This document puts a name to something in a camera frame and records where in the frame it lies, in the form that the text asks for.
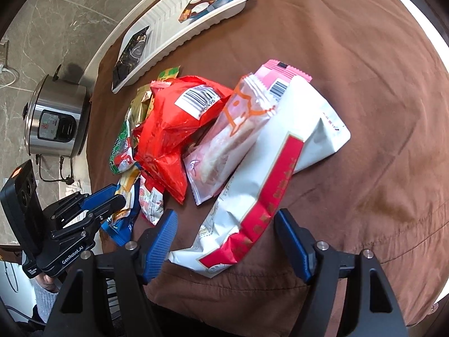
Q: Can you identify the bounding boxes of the small red white snack packet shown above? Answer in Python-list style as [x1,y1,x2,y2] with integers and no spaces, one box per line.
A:
[139,172,164,226]

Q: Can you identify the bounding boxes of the green gold snack packet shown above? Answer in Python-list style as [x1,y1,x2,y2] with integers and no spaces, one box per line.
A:
[109,66,180,174]

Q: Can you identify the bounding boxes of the white red snack bag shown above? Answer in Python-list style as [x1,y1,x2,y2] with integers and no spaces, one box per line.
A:
[168,76,351,278]

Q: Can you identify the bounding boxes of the translucent orange-print snack packet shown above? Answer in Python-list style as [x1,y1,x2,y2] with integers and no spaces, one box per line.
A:
[184,74,276,205]

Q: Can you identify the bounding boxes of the pink snack packet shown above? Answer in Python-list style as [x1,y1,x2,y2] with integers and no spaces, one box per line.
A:
[255,59,312,102]

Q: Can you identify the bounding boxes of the person's left hand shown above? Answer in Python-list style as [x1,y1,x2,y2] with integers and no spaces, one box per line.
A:
[35,273,59,294]

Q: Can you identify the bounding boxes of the stainless steel rice cooker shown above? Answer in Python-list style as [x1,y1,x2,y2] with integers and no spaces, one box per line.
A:
[22,72,91,158]

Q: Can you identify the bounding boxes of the brown cloth mat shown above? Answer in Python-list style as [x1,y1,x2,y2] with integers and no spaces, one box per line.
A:
[87,0,448,336]

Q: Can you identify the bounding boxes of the black snack packet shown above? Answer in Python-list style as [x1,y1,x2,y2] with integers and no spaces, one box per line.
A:
[113,26,149,87]

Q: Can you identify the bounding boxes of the white plastic tray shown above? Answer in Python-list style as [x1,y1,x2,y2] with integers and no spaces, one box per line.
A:
[112,0,247,93]

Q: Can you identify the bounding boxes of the black power cord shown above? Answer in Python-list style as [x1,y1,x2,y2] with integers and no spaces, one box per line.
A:
[34,154,76,186]

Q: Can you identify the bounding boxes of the black tracking camera box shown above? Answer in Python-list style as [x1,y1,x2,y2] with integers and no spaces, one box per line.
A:
[1,160,49,258]

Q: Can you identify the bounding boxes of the white charger cable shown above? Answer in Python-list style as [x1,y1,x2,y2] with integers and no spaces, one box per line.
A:
[0,63,21,90]

